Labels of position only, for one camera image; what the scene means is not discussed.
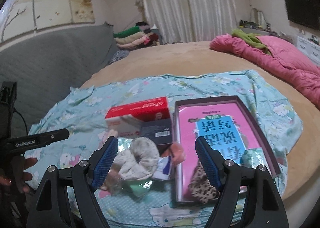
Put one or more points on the dark blue small box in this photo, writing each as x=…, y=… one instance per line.
x=159, y=131

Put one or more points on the purple shallow tray box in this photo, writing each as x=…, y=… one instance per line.
x=225, y=147

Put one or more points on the grey white plush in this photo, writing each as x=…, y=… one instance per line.
x=138, y=162

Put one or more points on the cluttered side desk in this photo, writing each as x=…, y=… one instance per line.
x=257, y=24

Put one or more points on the green round soft item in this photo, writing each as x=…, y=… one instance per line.
x=140, y=188

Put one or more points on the white curtain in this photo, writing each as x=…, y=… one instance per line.
x=190, y=20

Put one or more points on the red white tissue box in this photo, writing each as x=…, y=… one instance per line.
x=127, y=119

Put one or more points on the floral wall painting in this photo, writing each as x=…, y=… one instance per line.
x=19, y=17

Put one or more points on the blue white snack packet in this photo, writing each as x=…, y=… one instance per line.
x=163, y=170

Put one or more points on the green floral tissue pack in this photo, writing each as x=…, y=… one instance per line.
x=253, y=157

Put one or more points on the black wall television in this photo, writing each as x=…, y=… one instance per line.
x=302, y=12

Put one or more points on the stack of folded clothes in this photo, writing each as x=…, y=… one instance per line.
x=141, y=35

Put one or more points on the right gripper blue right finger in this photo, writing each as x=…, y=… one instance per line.
x=212, y=162

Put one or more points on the pink Chinese workbook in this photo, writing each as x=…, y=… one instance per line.
x=215, y=140

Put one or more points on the Hello Kitty teal cloth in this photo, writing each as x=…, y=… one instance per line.
x=234, y=111

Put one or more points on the white drawer cabinet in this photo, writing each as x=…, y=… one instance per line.
x=310, y=49

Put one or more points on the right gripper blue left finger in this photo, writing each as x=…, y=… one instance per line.
x=101, y=161

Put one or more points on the green garment on duvet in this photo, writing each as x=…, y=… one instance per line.
x=251, y=39

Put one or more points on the grey quilted headboard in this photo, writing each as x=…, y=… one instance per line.
x=47, y=65

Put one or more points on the person's left hand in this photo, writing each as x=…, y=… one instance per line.
x=19, y=165

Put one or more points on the pink quilted duvet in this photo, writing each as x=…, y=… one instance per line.
x=286, y=62

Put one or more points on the dark patterned pillow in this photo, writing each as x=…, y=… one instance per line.
x=119, y=55

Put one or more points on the pink towel packet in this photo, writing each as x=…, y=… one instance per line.
x=176, y=152

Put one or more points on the leopard print fabric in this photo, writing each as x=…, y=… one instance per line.
x=200, y=187

